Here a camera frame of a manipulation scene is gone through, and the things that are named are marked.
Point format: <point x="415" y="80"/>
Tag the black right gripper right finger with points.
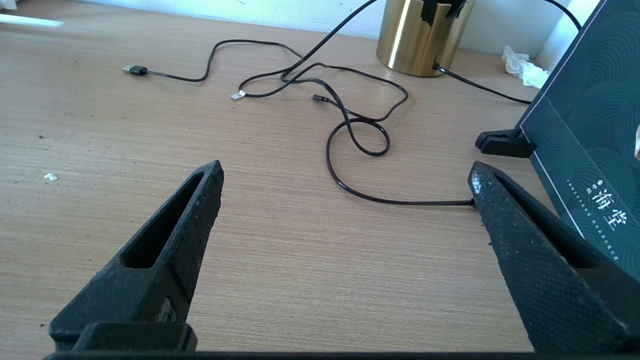
<point x="550" y="280"/>

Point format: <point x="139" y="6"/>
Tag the dark teal printed box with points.
<point x="590" y="100"/>

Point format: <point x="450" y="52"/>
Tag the black clip stand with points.
<point x="500" y="144"/>

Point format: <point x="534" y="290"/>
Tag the crumpled white tissue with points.
<point x="525" y="70"/>

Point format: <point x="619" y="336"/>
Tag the small white plastic scrap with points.
<point x="50" y="177"/>

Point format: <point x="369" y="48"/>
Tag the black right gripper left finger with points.
<point x="145" y="285"/>

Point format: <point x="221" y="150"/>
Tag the brass desk lamp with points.
<point x="420" y="45"/>

